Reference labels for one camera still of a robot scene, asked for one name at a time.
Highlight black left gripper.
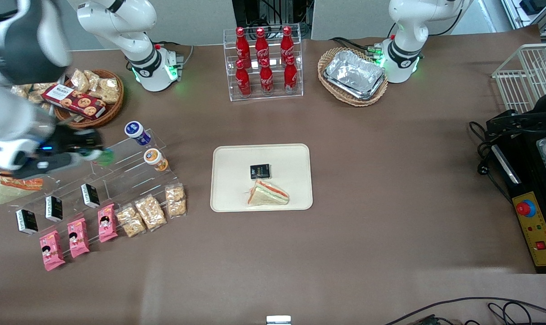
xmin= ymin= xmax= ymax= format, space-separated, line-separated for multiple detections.
xmin=486 ymin=110 xmax=546 ymax=137

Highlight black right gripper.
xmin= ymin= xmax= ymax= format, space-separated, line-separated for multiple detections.
xmin=51 ymin=127 xmax=108 ymax=158

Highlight green gum bottle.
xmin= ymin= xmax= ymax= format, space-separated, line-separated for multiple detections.
xmin=87 ymin=149 xmax=116 ymax=167

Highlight purple gum bottle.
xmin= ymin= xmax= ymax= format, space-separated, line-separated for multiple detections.
xmin=124 ymin=121 xmax=152 ymax=146

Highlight orange gum bottle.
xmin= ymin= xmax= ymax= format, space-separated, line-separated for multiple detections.
xmin=143 ymin=148 xmax=169 ymax=172

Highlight beige serving tray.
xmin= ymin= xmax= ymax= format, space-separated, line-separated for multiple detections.
xmin=210 ymin=144 xmax=314 ymax=213

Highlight dark brown wicker basket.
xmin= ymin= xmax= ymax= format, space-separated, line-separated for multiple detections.
xmin=56 ymin=69 xmax=125 ymax=129

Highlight small black box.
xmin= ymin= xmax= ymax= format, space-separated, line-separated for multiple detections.
xmin=249 ymin=163 xmax=272 ymax=180
xmin=45 ymin=195 xmax=64 ymax=222
xmin=80 ymin=183 xmax=101 ymax=209
xmin=15 ymin=209 xmax=39 ymax=236

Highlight red cookie box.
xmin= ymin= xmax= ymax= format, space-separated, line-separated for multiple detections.
xmin=42 ymin=84 xmax=107 ymax=121

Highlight clear acrylic stepped shelf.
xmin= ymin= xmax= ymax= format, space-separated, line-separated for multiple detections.
xmin=5 ymin=128 xmax=184 ymax=236

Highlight pink snack pack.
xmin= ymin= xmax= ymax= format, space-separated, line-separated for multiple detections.
xmin=39 ymin=229 xmax=66 ymax=272
xmin=66 ymin=217 xmax=90 ymax=259
xmin=97 ymin=203 xmax=119 ymax=243

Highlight wrapped triangle sandwich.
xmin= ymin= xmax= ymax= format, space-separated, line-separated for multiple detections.
xmin=247 ymin=178 xmax=290 ymax=207
xmin=0 ymin=175 xmax=44 ymax=205

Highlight black sealing machine yellow panel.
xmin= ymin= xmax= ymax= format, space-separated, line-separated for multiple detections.
xmin=486 ymin=131 xmax=546 ymax=274

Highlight clear acrylic bottle rack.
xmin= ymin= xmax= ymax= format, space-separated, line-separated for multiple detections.
xmin=223 ymin=23 xmax=304 ymax=102

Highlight red cola bottle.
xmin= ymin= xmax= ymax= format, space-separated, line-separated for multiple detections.
xmin=254 ymin=28 xmax=270 ymax=64
xmin=235 ymin=59 xmax=252 ymax=98
xmin=259 ymin=58 xmax=274 ymax=96
xmin=235 ymin=27 xmax=251 ymax=64
xmin=280 ymin=26 xmax=296 ymax=60
xmin=283 ymin=55 xmax=298 ymax=94

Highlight stacked foil trays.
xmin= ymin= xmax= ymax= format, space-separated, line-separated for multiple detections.
xmin=323 ymin=49 xmax=387 ymax=101

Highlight light wicker basket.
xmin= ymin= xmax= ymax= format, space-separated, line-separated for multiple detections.
xmin=317 ymin=47 xmax=389 ymax=107

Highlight black equipment rack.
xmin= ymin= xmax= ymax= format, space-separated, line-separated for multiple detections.
xmin=232 ymin=0 xmax=315 ymax=40

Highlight black power cable with plug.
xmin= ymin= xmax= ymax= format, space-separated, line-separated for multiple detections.
xmin=469 ymin=121 xmax=512 ymax=204

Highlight white wire basket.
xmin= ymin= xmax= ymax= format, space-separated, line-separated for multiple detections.
xmin=491 ymin=43 xmax=546 ymax=114

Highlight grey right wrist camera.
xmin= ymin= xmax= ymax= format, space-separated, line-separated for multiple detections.
xmin=10 ymin=151 xmax=103 ymax=178

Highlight metal frame shelf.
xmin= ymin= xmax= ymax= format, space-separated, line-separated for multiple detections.
xmin=502 ymin=0 xmax=546 ymax=37

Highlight grey arm base cable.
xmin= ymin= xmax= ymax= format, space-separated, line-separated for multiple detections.
xmin=153 ymin=41 xmax=195 ymax=69

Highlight black floor cables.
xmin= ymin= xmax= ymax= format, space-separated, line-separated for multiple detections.
xmin=385 ymin=297 xmax=546 ymax=325

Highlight black arm base cables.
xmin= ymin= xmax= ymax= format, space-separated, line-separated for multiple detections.
xmin=329 ymin=36 xmax=387 ymax=58

